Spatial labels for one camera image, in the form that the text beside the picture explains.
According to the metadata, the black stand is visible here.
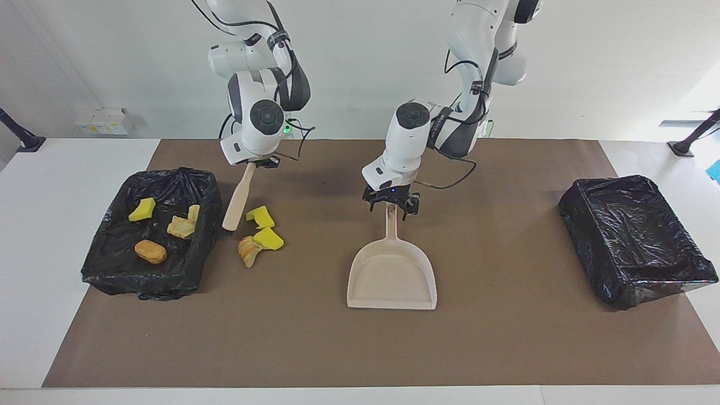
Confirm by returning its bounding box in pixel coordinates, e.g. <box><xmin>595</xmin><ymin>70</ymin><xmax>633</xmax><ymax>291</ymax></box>
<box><xmin>667</xmin><ymin>109</ymin><xmax>720</xmax><ymax>158</ymax></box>
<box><xmin>0</xmin><ymin>108</ymin><xmax>47</xmax><ymax>154</ymax></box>

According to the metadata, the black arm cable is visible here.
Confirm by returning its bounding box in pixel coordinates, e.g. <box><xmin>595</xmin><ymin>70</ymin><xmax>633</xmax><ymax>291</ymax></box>
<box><xmin>413</xmin><ymin>45</ymin><xmax>497</xmax><ymax>190</ymax></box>
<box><xmin>191</xmin><ymin>0</ymin><xmax>316</xmax><ymax>164</ymax></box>

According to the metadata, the white wall socket box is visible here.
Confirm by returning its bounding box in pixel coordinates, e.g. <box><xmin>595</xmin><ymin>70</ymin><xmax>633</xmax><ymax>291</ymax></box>
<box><xmin>74</xmin><ymin>108</ymin><xmax>134</xmax><ymax>136</ymax></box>

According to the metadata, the pale orange croissant piece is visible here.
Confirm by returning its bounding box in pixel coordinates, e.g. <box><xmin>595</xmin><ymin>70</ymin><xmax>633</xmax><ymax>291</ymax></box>
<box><xmin>238</xmin><ymin>236</ymin><xmax>263</xmax><ymax>269</ymax></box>

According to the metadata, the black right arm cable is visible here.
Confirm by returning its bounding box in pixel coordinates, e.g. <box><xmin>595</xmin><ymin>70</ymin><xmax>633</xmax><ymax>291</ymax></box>
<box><xmin>191</xmin><ymin>0</ymin><xmax>316</xmax><ymax>164</ymax></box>

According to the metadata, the brown oval bun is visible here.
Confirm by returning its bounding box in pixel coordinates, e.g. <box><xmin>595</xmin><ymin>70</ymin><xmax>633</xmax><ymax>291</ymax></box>
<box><xmin>134</xmin><ymin>240</ymin><xmax>168</xmax><ymax>265</ymax></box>

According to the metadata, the brown table mat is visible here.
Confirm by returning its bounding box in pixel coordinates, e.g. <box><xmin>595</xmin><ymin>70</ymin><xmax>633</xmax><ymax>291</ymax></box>
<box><xmin>42</xmin><ymin>139</ymin><xmax>720</xmax><ymax>388</ymax></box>

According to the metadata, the bin with black bag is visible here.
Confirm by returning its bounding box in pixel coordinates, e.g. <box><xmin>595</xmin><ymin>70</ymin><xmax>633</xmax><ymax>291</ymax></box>
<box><xmin>80</xmin><ymin>166</ymin><xmax>223</xmax><ymax>301</ymax></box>
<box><xmin>558</xmin><ymin>175</ymin><xmax>719</xmax><ymax>311</ymax></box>

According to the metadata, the pale bread chunk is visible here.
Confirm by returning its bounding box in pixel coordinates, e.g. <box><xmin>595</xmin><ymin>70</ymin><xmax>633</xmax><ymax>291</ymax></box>
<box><xmin>167</xmin><ymin>215</ymin><xmax>196</xmax><ymax>240</ymax></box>

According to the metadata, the beige plastic dustpan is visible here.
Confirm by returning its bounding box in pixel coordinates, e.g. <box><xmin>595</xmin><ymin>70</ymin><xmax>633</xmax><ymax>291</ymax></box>
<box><xmin>346</xmin><ymin>204</ymin><xmax>438</xmax><ymax>311</ymax></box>

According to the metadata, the yellow green scrub sponge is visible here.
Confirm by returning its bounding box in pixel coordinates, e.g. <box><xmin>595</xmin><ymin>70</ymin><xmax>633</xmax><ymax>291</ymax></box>
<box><xmin>128</xmin><ymin>197</ymin><xmax>156</xmax><ymax>222</ymax></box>

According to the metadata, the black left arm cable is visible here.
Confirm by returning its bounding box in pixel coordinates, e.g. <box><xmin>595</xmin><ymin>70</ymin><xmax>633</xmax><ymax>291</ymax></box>
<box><xmin>413</xmin><ymin>45</ymin><xmax>497</xmax><ymax>190</ymax></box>

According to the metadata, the yellow sponge piece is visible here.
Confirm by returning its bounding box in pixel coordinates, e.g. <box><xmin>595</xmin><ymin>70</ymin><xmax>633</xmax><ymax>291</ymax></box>
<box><xmin>246</xmin><ymin>206</ymin><xmax>276</xmax><ymax>230</ymax></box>
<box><xmin>253</xmin><ymin>226</ymin><xmax>285</xmax><ymax>251</ymax></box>

